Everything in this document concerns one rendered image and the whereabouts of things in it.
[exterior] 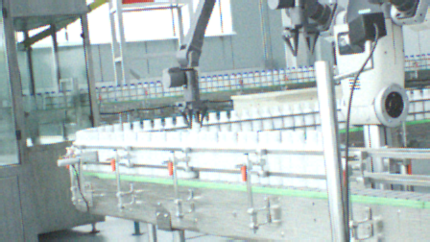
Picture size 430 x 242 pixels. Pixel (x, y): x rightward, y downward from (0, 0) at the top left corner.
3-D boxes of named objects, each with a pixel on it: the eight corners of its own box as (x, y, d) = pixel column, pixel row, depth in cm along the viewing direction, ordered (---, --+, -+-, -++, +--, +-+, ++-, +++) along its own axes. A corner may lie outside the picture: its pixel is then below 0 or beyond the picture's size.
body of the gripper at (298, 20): (319, 28, 276) (317, 5, 275) (294, 30, 270) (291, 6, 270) (306, 30, 281) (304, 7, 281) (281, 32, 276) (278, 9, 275)
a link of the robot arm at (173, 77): (198, 50, 303) (185, 52, 310) (169, 53, 296) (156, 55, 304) (202, 84, 303) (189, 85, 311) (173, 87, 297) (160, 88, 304)
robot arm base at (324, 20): (329, 31, 335) (338, 3, 338) (314, 21, 331) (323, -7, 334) (314, 33, 343) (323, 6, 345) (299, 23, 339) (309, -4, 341)
